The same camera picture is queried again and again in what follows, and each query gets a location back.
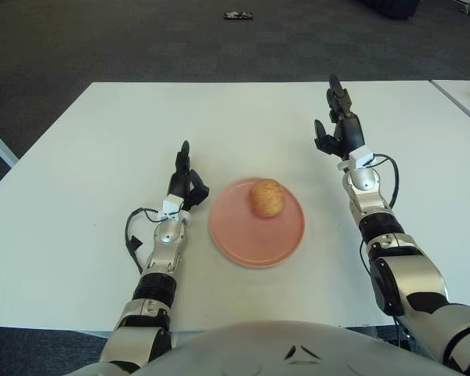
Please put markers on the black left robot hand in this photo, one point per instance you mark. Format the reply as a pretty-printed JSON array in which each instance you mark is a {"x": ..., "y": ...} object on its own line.
[{"x": 184, "y": 182}]

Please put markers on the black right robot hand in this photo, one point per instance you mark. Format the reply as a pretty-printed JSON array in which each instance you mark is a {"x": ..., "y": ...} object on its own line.
[{"x": 350, "y": 135}]

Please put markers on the red yellow apple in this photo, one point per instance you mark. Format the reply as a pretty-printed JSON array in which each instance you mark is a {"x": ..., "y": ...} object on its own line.
[{"x": 267, "y": 197}]

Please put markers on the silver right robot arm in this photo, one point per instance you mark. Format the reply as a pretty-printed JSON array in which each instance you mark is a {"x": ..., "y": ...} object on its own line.
[{"x": 407, "y": 274}]

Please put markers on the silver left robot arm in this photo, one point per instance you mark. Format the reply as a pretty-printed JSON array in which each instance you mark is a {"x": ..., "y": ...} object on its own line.
[{"x": 168, "y": 235}]

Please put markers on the round pink plate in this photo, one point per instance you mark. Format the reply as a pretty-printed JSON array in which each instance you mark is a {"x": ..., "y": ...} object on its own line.
[{"x": 254, "y": 243}]

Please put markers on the white neighbouring table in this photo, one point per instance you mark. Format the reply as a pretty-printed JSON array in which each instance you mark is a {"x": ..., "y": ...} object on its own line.
[
  {"x": 460, "y": 98},
  {"x": 0, "y": 147}
]

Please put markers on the black box on floor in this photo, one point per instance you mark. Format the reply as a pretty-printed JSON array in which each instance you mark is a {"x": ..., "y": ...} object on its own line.
[{"x": 391, "y": 8}]

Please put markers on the small dark floor object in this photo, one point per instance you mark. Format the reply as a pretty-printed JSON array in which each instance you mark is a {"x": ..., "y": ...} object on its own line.
[{"x": 238, "y": 15}]

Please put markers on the grey robot torso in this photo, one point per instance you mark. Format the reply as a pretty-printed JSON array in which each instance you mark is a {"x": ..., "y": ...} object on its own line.
[{"x": 239, "y": 352}]

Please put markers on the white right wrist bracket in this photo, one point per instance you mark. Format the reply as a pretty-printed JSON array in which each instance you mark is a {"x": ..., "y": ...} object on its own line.
[{"x": 362, "y": 158}]

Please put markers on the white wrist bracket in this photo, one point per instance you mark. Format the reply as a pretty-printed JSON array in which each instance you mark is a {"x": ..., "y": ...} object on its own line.
[
  {"x": 362, "y": 158},
  {"x": 171, "y": 208}
]

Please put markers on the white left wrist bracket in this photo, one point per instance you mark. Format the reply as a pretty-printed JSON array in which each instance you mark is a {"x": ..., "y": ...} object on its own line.
[{"x": 171, "y": 208}]

